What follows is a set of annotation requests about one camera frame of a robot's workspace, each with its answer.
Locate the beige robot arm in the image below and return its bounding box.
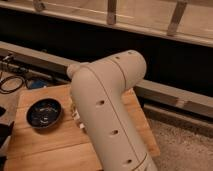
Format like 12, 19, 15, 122
67, 50, 158, 171

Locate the black object left edge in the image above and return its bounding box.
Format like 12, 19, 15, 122
0, 106, 15, 171

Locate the white plastic bottle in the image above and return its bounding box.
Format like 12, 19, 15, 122
71, 104, 85, 130

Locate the wooden board table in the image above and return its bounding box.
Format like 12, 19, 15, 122
3, 83, 161, 171

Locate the metal rail post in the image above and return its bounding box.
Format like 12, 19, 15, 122
33, 0, 45, 12
106, 0, 117, 25

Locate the dark ceramic bowl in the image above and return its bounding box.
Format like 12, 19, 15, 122
26, 98, 62, 129

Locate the black cable loop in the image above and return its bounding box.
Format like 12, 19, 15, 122
0, 75, 26, 95

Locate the metal rail post middle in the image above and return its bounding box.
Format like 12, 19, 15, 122
106, 0, 117, 25

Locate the blue object on floor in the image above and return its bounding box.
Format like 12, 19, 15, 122
28, 79, 47, 89

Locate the metal rail post left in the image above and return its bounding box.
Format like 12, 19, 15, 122
33, 0, 45, 12

